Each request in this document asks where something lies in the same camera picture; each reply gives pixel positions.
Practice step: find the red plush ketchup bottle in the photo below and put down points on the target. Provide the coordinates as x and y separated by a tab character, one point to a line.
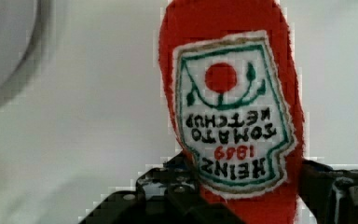
232	92

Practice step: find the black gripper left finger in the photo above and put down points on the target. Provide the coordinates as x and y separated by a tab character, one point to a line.
176	173

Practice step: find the metal oval strainer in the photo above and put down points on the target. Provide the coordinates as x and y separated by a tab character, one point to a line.
25	36

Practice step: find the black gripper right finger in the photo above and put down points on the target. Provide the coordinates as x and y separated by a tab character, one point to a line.
331	195

